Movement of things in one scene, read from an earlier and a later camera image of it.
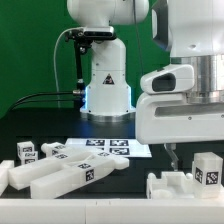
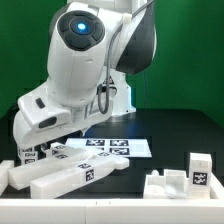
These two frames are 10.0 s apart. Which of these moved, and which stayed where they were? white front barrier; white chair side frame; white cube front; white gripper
Moved: white gripper
Stayed: white chair side frame; white front barrier; white cube front
